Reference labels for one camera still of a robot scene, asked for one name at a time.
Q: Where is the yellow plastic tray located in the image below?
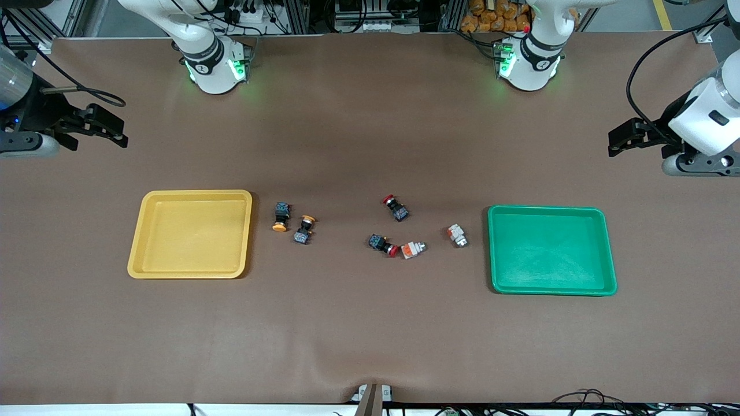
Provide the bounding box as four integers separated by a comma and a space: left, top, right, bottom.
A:
127, 190, 253, 280

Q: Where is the green plastic tray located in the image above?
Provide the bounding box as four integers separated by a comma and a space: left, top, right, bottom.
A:
487, 206, 618, 296

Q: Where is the pile of orange snacks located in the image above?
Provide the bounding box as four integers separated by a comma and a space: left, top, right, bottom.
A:
461, 0, 531, 33

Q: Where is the white power strip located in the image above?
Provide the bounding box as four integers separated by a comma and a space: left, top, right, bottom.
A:
228, 0, 272, 27

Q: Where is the brown table cover mat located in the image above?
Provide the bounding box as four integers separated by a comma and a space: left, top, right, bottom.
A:
0, 32, 740, 405

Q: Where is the metal table clamp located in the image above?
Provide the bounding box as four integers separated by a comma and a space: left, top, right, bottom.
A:
350, 383, 394, 416

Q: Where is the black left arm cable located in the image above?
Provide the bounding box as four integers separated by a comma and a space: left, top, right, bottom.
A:
626, 16, 740, 129

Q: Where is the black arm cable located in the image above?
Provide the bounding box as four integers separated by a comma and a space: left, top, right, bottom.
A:
626, 16, 740, 129
0, 10, 127, 109

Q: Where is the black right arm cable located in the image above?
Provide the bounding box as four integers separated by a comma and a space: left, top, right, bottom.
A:
0, 10, 127, 109

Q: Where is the aluminium frame profile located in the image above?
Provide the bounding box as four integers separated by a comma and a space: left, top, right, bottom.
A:
0, 7, 76, 54
694, 0, 740, 44

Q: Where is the red push button switch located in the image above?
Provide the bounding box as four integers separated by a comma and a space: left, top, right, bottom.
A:
382, 195, 410, 222
368, 233, 400, 258

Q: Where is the bundle of loose black cables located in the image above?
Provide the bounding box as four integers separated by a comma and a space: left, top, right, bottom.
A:
552, 389, 740, 416

